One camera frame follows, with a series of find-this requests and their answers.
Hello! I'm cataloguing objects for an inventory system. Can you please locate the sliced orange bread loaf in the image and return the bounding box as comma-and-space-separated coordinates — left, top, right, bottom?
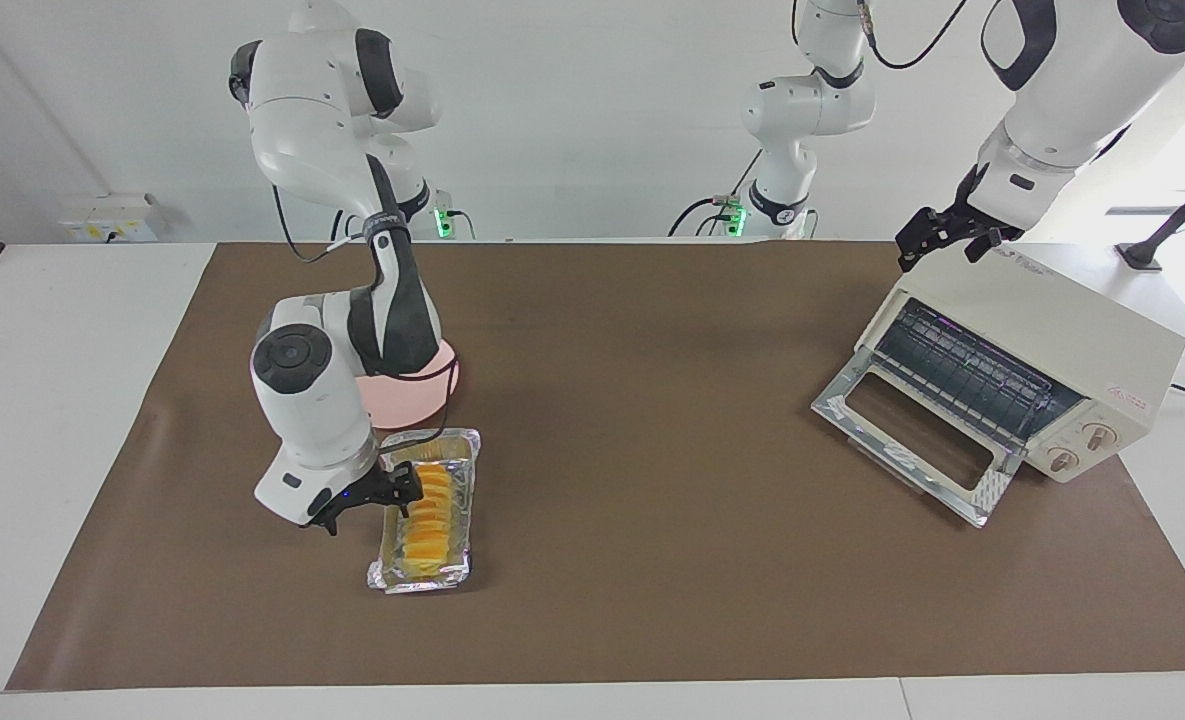
392, 460, 453, 583

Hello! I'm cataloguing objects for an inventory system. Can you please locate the aluminium foil tray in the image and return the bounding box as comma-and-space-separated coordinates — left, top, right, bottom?
366, 427, 483, 595

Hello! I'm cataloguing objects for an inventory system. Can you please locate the cream toaster oven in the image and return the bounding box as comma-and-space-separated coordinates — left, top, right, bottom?
855, 243, 1185, 484

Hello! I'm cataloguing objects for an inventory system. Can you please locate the metal glass oven door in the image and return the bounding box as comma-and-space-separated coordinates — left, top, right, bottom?
810, 345, 1028, 529

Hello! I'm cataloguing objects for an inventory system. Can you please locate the pink round plate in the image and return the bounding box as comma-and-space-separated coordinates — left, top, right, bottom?
352, 338, 461, 431

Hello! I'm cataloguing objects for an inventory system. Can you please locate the black stand with pole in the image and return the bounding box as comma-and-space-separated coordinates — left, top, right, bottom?
1117, 160, 1185, 272

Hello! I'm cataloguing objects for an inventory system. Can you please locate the brown table mat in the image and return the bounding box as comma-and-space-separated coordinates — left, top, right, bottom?
5, 240, 1185, 693

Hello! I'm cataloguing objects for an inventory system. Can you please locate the wire oven rack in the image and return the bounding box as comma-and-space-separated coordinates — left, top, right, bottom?
874, 298, 1085, 441

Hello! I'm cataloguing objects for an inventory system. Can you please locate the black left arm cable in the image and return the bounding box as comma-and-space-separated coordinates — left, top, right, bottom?
857, 0, 970, 71

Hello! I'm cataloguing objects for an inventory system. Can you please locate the black left base cable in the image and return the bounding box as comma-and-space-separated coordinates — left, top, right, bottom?
667, 150, 761, 238

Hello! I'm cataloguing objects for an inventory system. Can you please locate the white wall outlet box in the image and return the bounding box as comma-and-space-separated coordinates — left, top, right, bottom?
59, 193, 160, 244

